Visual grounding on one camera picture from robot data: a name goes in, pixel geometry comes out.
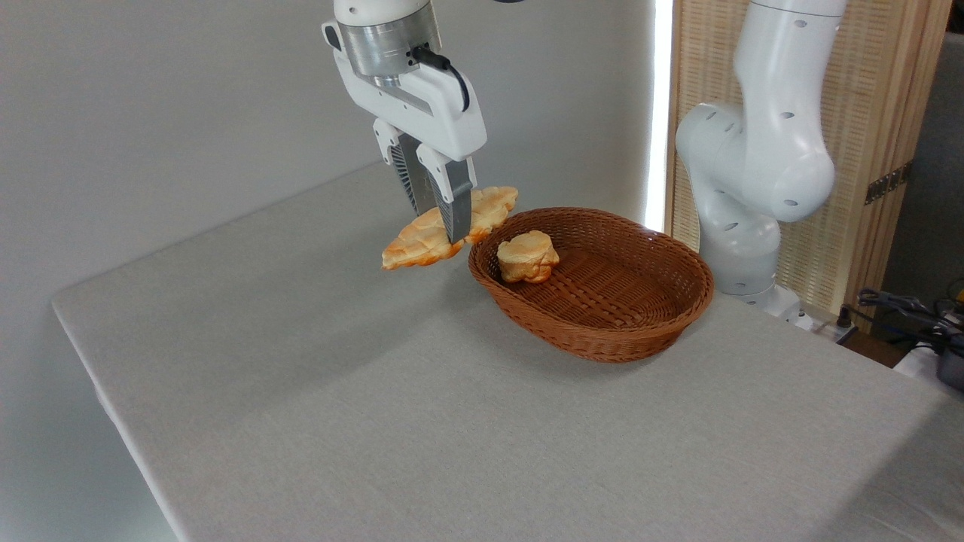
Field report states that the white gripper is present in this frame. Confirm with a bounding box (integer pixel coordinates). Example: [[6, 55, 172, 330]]
[[322, 21, 488, 244]]

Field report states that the long golden bread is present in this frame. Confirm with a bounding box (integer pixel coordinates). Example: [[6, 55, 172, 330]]
[[381, 186, 519, 271]]

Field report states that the small round bread bun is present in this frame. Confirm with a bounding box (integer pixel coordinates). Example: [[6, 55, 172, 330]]
[[496, 230, 560, 285]]

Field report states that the brown oval wicker basket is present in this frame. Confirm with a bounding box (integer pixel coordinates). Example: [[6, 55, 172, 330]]
[[468, 207, 715, 364]]

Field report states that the grey tablecloth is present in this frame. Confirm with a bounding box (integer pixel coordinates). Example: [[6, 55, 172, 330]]
[[51, 160, 964, 542]]

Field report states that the white power strip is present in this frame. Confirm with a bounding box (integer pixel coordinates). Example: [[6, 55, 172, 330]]
[[813, 316, 859, 344]]

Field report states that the black screen hinge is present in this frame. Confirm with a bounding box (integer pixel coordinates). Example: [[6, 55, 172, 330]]
[[865, 162, 912, 206]]

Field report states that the bamboo folding screen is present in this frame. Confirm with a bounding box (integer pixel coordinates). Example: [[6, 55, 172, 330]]
[[666, 0, 953, 332]]

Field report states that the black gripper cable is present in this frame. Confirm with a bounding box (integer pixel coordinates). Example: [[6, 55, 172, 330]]
[[412, 47, 471, 112]]

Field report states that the black cable bundle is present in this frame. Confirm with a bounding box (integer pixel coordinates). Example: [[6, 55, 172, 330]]
[[836, 288, 964, 355]]

